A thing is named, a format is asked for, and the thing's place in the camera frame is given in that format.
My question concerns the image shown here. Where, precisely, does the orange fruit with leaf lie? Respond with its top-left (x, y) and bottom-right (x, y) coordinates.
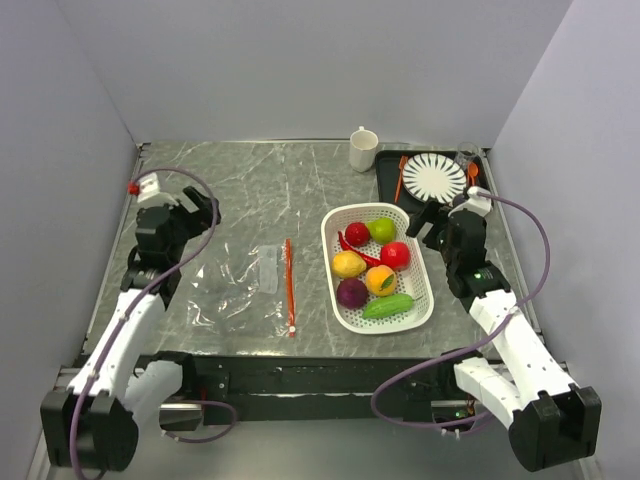
top-left (365, 265), bottom-right (397, 297)

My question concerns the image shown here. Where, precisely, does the green bitter gourd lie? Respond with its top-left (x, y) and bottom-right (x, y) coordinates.
top-left (361, 293), bottom-right (422, 320)

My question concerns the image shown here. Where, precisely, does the red wrinkled fruit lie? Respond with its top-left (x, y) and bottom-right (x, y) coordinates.
top-left (344, 222), bottom-right (371, 247)

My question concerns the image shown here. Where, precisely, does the yellow lemon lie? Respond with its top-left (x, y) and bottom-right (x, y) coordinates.
top-left (331, 250), bottom-right (368, 279)

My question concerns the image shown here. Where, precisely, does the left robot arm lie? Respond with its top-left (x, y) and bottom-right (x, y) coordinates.
top-left (40, 187), bottom-right (221, 473)

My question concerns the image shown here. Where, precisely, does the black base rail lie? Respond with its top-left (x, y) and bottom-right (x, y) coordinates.
top-left (168, 353), bottom-right (470, 425)

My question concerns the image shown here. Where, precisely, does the black tray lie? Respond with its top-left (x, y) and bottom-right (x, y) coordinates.
top-left (374, 149), bottom-right (496, 216)

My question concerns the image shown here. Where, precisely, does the red apple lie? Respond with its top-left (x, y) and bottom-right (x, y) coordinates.
top-left (379, 242), bottom-right (411, 271)

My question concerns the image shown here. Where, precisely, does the green pear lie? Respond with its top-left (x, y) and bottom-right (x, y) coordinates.
top-left (366, 217), bottom-right (396, 245)

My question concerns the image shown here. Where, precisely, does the purple onion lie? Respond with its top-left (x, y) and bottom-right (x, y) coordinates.
top-left (336, 278), bottom-right (369, 309)

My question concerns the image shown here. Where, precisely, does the striped white plate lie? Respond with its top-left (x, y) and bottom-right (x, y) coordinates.
top-left (402, 153), bottom-right (467, 204)

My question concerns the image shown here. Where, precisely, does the white mug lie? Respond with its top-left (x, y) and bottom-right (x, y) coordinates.
top-left (349, 126), bottom-right (379, 173)

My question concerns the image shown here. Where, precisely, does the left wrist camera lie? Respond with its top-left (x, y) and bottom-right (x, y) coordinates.
top-left (127, 173), bottom-right (178, 208)

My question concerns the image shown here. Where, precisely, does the red chili pepper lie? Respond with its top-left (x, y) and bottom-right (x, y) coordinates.
top-left (338, 231), bottom-right (382, 268)

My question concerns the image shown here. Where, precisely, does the orange fork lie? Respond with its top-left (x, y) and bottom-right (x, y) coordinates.
top-left (394, 155), bottom-right (408, 204)

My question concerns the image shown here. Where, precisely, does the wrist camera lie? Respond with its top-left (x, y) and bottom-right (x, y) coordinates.
top-left (449, 186), bottom-right (492, 218)
top-left (127, 173), bottom-right (178, 208)

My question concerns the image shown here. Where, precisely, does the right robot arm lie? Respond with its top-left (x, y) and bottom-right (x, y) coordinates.
top-left (407, 198), bottom-right (602, 472)

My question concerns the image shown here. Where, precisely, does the orange spoon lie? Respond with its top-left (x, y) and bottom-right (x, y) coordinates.
top-left (467, 162), bottom-right (479, 187)

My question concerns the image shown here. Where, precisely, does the white perforated basket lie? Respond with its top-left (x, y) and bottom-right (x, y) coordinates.
top-left (320, 202), bottom-right (434, 335)

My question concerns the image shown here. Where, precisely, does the clear zip top bag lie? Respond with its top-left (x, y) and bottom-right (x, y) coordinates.
top-left (186, 243), bottom-right (296, 339)

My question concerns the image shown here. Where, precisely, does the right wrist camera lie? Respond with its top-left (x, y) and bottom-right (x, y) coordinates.
top-left (449, 186), bottom-right (492, 218)

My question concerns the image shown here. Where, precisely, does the clear glass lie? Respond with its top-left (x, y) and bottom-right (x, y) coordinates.
top-left (454, 142), bottom-right (479, 170)

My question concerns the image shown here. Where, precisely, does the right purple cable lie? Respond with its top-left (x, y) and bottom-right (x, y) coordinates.
top-left (370, 192), bottom-right (552, 438)

